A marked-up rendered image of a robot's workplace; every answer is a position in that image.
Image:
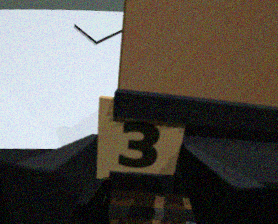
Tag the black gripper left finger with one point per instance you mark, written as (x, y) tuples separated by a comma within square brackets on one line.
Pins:
[(44, 189)]

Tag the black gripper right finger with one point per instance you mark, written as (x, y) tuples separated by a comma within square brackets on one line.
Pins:
[(220, 195)]

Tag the tan tile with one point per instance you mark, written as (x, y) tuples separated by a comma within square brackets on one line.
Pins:
[(136, 145)]

